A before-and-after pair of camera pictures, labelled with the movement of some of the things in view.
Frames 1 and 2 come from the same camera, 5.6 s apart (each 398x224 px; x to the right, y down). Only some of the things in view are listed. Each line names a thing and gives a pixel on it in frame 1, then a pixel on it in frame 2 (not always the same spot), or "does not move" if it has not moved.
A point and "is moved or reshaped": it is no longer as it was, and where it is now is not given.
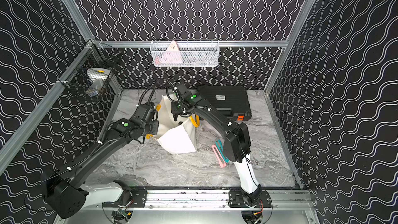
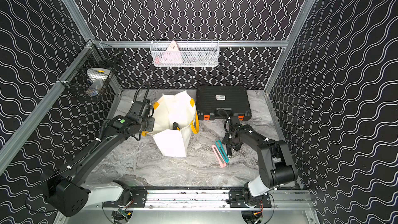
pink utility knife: [219, 158] does not move
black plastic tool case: [232, 101] does not move
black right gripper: [173, 108] → [225, 140]
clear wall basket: [192, 53] does not move
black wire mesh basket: [89, 75] does not move
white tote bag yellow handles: [177, 137] is moved or reshaped
